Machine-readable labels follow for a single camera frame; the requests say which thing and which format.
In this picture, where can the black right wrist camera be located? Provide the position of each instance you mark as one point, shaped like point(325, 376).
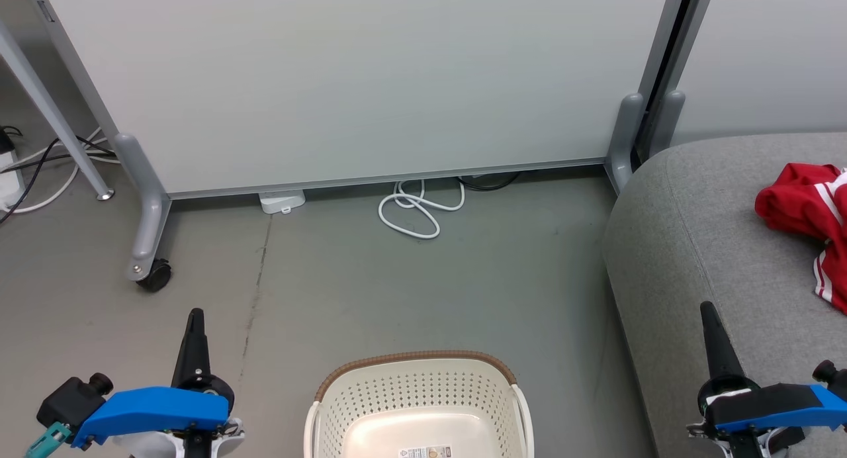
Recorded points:
point(832, 373)

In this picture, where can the white power adapter box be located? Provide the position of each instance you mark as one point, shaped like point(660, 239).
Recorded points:
point(282, 201)

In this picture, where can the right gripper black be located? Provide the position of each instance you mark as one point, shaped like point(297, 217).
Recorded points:
point(741, 441)

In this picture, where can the grey partition foot with caster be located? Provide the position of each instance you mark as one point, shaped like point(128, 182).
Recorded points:
point(151, 213)

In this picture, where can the cream laundry basket brown rim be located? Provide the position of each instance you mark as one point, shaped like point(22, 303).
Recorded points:
point(417, 398)

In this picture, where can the white power strip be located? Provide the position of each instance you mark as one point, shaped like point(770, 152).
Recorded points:
point(10, 180)

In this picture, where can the grey fabric sofa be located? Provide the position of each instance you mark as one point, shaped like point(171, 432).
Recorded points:
point(714, 246)

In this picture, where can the large white partition panel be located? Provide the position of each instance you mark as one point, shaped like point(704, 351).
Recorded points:
point(364, 81)

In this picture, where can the white label sticker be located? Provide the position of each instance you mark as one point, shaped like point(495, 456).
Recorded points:
point(425, 453)

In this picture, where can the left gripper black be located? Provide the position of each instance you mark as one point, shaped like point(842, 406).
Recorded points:
point(212, 438)

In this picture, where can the grey metal table leg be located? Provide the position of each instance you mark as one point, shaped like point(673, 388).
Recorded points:
point(49, 110)

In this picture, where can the black caster wheel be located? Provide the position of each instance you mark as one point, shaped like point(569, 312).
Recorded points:
point(156, 276)

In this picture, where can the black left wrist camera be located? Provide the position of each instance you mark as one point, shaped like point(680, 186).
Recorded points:
point(69, 398)

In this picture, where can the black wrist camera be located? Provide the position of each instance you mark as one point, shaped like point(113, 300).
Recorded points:
point(832, 373)
point(69, 398)

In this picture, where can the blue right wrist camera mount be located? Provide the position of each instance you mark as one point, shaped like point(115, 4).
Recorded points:
point(794, 408)

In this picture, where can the red garment with white stripes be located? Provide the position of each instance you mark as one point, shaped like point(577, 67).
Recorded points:
point(801, 203)

